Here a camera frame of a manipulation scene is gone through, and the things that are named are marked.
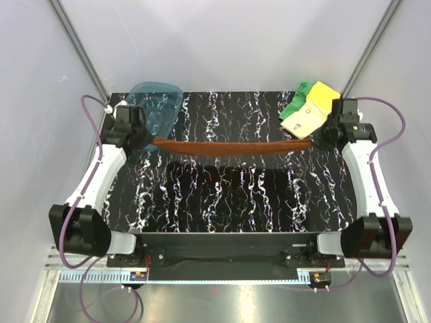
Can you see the teal transparent plastic bin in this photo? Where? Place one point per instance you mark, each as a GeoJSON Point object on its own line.
{"type": "Point", "coordinates": [160, 103]}

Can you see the brown towel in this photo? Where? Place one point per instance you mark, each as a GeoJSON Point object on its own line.
{"type": "Point", "coordinates": [228, 149]}

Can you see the right aluminium frame post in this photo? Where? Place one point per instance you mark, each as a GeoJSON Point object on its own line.
{"type": "Point", "coordinates": [377, 36]}

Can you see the cream towel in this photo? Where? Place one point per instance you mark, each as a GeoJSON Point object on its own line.
{"type": "Point", "coordinates": [306, 121]}

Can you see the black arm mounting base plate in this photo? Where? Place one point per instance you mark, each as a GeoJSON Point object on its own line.
{"type": "Point", "coordinates": [167, 249]}

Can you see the left aluminium frame post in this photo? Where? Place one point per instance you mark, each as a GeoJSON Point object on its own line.
{"type": "Point", "coordinates": [73, 37]}

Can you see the aluminium frame rail front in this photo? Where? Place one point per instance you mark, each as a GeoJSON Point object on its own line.
{"type": "Point", "coordinates": [194, 273]}

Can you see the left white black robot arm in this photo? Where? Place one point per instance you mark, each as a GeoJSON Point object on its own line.
{"type": "Point", "coordinates": [77, 225]}

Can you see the yellow towel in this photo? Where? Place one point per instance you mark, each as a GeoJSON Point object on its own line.
{"type": "Point", "coordinates": [322, 97]}

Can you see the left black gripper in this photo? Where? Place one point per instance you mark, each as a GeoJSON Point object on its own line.
{"type": "Point", "coordinates": [148, 137]}

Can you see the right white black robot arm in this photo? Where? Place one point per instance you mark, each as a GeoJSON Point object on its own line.
{"type": "Point", "coordinates": [378, 231]}

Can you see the aluminium frame post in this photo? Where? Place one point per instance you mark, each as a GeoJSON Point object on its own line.
{"type": "Point", "coordinates": [377, 36]}
{"type": "Point", "coordinates": [73, 37]}

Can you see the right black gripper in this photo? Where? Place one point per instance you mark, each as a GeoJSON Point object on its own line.
{"type": "Point", "coordinates": [317, 138]}

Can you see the green towel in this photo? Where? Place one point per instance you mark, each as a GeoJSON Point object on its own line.
{"type": "Point", "coordinates": [298, 100]}

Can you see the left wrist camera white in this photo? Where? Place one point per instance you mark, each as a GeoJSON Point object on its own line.
{"type": "Point", "coordinates": [109, 110]}

